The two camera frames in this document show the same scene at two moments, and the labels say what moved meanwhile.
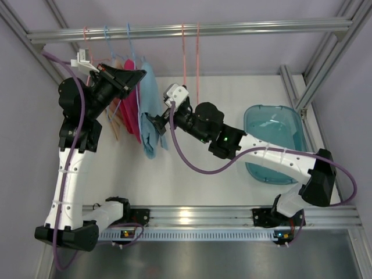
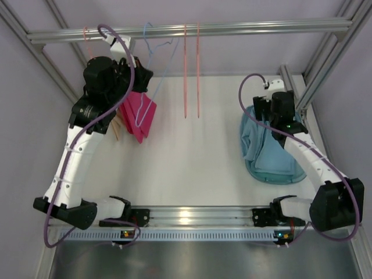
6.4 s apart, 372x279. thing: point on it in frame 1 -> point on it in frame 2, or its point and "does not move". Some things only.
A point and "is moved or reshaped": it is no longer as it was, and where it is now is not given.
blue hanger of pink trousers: x=118 y=57 is moved or reshaped
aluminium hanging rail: x=37 y=38 does not move
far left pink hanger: x=90 y=53 does not move
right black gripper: x=162 y=122 -> x=260 y=105
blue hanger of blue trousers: x=135 y=64 is moved or reshaped
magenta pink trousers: x=129 y=106 does not move
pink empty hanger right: x=197 y=64 does not move
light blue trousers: x=150 y=103 is moved or reshaped
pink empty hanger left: x=183 y=53 does not move
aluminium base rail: x=242 y=217 does not move
